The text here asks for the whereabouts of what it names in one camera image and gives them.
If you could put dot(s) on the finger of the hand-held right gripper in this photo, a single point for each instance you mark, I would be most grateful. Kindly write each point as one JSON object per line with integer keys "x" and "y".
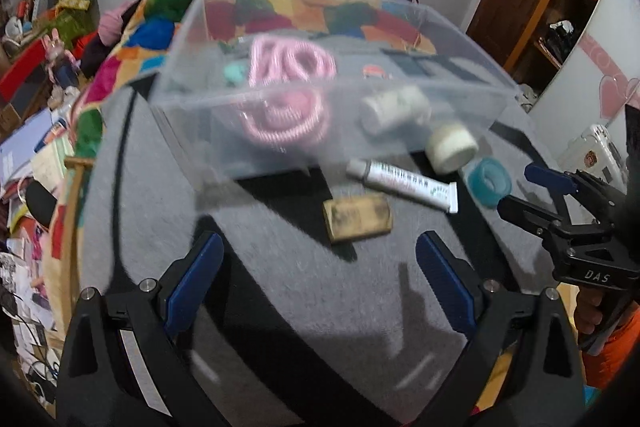
{"x": 525, "y": 211}
{"x": 547, "y": 177}

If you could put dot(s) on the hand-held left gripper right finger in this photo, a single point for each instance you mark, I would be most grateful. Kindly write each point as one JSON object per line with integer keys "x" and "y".
{"x": 445, "y": 287}

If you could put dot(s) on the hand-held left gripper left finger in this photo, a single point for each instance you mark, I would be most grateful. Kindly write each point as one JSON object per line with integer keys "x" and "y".
{"x": 196, "y": 279}

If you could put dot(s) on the teal tape roll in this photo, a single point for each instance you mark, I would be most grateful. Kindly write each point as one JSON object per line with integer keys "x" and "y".
{"x": 482, "y": 192}

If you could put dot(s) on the clear plastic box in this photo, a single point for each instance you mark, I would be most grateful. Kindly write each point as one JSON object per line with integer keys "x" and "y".
{"x": 210, "y": 117}

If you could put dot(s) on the person's right hand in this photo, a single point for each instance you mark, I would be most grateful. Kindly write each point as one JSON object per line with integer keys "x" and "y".
{"x": 587, "y": 312}

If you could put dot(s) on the white suitcase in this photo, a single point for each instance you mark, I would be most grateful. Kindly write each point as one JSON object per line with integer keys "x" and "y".
{"x": 595, "y": 152}

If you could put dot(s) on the white tape roll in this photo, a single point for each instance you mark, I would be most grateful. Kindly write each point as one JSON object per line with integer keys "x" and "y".
{"x": 450, "y": 149}

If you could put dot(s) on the grey felt mat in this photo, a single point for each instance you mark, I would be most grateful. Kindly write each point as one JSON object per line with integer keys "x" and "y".
{"x": 300, "y": 297}

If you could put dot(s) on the tan rectangular block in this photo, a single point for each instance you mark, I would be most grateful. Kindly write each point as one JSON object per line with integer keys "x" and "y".
{"x": 357, "y": 218}

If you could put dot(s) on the white ointment tube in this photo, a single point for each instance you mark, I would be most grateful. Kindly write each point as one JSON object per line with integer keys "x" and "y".
{"x": 400, "y": 181}

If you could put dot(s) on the white panel with pink hearts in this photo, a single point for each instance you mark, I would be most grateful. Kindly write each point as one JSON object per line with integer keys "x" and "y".
{"x": 595, "y": 72}

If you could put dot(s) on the wooden hoop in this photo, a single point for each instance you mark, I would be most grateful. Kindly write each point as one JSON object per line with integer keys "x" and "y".
{"x": 72, "y": 227}

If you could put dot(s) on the dark flat cards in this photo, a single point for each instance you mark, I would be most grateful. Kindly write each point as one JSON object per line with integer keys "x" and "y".
{"x": 430, "y": 67}

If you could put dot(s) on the white plastic bottle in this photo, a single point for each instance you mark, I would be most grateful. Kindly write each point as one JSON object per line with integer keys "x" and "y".
{"x": 392, "y": 109}

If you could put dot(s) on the small red and white item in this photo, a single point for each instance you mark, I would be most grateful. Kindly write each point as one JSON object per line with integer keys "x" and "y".
{"x": 376, "y": 72}

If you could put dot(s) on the pile of papers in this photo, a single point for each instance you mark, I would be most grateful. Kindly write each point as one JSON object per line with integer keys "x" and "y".
{"x": 30, "y": 157}

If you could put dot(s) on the small teal object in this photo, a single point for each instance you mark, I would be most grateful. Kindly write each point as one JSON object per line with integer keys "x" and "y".
{"x": 236, "y": 73}

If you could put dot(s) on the pink rabbit toy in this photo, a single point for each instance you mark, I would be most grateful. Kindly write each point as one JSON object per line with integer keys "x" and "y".
{"x": 59, "y": 57}

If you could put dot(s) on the pink knitted hat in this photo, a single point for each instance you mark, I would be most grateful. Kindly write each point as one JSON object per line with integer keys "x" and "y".
{"x": 111, "y": 23}

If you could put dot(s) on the colourful patchwork blanket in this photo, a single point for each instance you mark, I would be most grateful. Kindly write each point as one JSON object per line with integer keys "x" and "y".
{"x": 150, "y": 12}

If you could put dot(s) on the red box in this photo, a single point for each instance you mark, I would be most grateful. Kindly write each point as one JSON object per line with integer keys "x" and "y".
{"x": 22, "y": 67}

